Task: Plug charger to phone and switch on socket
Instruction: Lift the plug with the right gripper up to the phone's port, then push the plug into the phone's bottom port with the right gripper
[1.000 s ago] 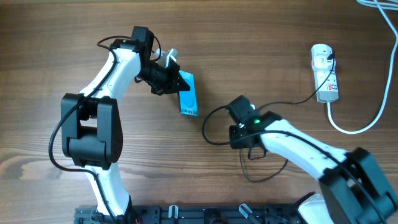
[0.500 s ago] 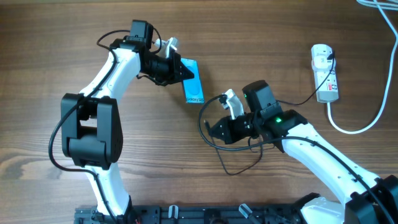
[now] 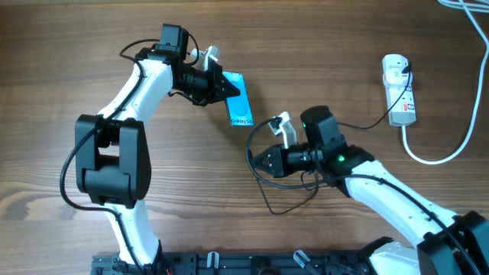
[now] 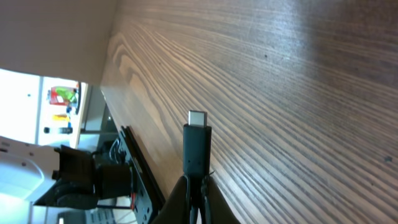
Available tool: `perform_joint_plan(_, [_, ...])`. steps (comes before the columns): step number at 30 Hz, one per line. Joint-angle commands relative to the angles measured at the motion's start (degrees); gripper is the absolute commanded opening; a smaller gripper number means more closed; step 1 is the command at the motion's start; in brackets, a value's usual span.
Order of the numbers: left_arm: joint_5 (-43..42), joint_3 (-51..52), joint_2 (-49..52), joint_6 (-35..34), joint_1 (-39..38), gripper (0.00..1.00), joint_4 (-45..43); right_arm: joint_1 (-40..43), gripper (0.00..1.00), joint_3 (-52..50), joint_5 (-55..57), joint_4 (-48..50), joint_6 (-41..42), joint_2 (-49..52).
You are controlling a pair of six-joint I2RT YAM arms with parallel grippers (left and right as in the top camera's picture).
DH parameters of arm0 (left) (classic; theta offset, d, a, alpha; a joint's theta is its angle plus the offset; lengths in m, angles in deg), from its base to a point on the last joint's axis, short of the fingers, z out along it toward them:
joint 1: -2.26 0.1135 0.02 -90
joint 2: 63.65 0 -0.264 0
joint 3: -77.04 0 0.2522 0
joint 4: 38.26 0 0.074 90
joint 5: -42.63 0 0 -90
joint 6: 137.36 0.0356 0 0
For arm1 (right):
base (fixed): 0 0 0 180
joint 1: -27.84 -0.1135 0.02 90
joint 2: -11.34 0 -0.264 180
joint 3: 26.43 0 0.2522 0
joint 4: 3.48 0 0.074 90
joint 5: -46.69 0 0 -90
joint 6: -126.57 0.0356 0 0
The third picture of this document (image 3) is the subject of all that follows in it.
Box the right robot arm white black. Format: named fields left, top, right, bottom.
left=245, top=105, right=488, bottom=274

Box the white power strip cord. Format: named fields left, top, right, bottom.
left=400, top=0, right=489, bottom=166

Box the black USB charging cable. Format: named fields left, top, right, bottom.
left=250, top=63, right=413, bottom=216

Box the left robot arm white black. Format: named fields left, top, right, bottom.
left=60, top=24, right=245, bottom=274

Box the white charger adapter plug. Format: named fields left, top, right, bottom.
left=383, top=66, right=409, bottom=88

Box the teal Galaxy smartphone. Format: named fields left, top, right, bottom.
left=223, top=71, right=254, bottom=127

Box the white power strip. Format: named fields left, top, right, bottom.
left=382, top=53, right=416, bottom=127

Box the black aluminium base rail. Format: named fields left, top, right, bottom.
left=91, top=251, right=371, bottom=275

